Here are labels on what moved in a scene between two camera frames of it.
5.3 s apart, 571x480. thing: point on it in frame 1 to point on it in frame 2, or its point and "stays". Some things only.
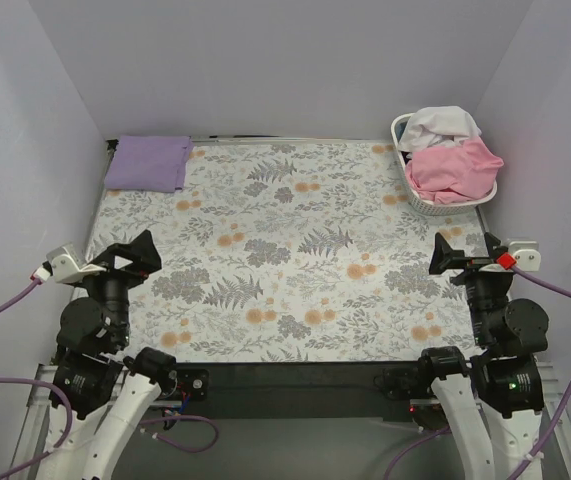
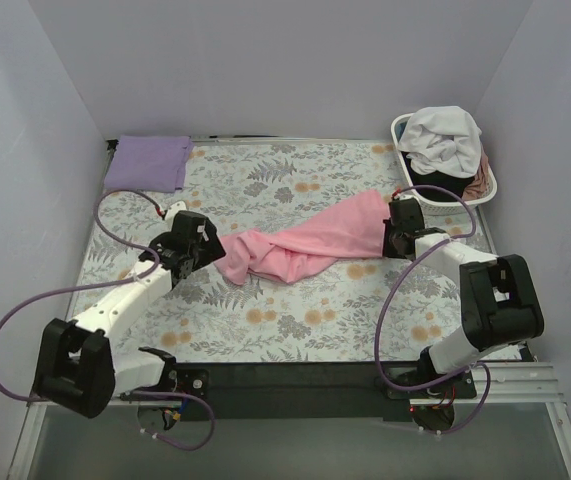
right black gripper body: [472, 267] to [391, 242]
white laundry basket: [422, 204] stays
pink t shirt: [452, 174] to [352, 228]
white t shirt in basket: [437, 126] stays
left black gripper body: [113, 270] to [210, 243]
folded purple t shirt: [149, 163] stays
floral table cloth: [292, 252] stays
